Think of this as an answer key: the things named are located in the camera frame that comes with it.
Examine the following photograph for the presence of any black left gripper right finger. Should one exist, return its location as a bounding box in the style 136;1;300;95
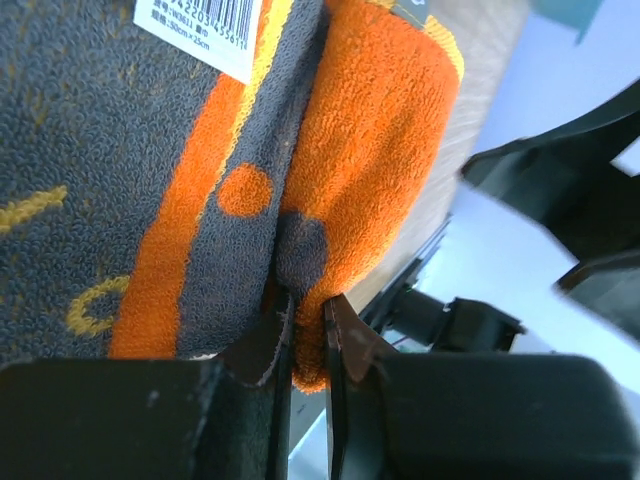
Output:
324;296;638;479

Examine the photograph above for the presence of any teal transparent plastic tub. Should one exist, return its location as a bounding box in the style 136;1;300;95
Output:
529;0;640;46

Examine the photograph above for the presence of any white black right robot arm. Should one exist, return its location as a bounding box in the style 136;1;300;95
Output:
360;83;639;352

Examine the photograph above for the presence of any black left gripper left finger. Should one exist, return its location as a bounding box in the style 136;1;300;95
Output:
1;292;293;479

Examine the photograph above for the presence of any orange yellow grey giraffe towel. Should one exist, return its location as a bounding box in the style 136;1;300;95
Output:
1;1;464;393

